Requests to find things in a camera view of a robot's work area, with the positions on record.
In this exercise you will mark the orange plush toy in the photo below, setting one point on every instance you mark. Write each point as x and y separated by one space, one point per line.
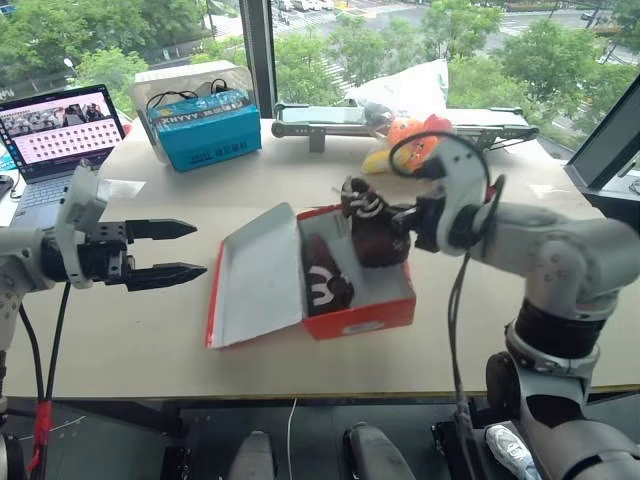
415 140

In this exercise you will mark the white plastic bag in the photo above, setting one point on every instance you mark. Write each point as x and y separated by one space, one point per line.
405 87

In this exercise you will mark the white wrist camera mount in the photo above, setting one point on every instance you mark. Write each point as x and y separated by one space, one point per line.
462 170
82 200

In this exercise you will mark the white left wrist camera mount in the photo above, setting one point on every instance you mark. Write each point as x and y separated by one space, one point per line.
82 200

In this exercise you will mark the black monitor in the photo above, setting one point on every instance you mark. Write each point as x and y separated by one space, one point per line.
607 145

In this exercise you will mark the dark brown laced shoe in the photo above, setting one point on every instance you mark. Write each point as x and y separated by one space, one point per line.
375 235
327 285

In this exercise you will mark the black conveyor belt unit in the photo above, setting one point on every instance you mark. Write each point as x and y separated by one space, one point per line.
320 122

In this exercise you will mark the blue cardboard box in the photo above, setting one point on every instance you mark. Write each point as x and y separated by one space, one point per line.
210 135
150 85

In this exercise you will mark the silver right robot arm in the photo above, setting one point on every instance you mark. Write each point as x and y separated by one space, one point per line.
560 250

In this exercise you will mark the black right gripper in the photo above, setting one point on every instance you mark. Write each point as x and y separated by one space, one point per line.
429 222

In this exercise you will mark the open silver laptop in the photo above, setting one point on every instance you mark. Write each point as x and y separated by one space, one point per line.
55 130

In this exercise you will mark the white sneaker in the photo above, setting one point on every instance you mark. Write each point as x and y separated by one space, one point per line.
510 450

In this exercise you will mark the dark rounded grey shape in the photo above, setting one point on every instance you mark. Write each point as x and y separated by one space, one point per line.
372 452

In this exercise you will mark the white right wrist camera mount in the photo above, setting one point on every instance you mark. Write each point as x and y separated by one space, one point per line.
462 170

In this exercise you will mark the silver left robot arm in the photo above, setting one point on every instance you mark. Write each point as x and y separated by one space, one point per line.
17 260

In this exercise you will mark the yellow plush toy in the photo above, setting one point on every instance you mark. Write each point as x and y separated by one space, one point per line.
376 160

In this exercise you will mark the white paper scrap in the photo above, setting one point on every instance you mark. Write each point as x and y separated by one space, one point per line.
122 189

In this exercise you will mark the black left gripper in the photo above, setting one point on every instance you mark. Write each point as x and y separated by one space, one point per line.
107 250

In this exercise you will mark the dark window frame post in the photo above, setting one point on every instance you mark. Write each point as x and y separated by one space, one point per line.
257 55

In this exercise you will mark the orange shoebox with lid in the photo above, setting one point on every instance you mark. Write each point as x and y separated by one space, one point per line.
260 280

